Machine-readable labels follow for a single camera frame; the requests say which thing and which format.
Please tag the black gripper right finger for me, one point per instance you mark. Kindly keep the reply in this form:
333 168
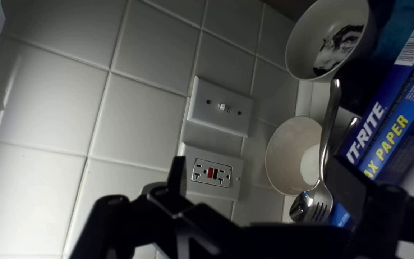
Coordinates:
398 224

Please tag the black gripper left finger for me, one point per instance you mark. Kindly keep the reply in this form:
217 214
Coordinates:
143 224

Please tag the metal spoon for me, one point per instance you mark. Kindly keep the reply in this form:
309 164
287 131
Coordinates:
300 207

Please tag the blue wax paper box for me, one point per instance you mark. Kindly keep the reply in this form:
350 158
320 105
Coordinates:
398 109

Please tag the metal fork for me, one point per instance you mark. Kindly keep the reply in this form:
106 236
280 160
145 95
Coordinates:
330 124

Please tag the plain white bowl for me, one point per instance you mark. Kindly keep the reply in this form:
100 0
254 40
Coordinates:
287 158

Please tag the white bowl with dark print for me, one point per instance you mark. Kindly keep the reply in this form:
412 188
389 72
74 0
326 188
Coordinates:
312 37

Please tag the white wall outlet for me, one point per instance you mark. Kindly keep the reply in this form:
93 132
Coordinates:
211 172

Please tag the white light switch plate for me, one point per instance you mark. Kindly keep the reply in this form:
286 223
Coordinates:
221 106

